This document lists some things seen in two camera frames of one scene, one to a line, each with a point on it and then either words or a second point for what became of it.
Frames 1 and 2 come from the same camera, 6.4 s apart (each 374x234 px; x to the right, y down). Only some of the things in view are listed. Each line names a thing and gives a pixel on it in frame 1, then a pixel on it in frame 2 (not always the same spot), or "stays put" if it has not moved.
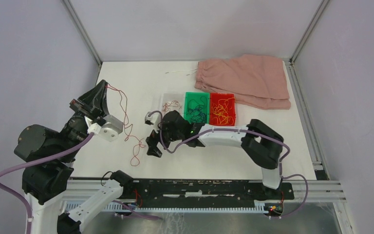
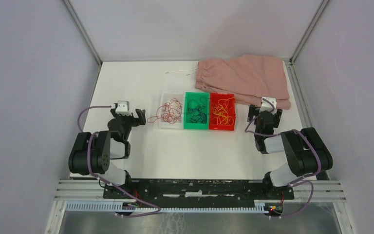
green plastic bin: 196,108 stays put
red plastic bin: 222,109 stays put
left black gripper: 96,99 -> 140,113
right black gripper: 152,142 -> 253,110
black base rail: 206,191 stays put
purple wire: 197,112 stays put
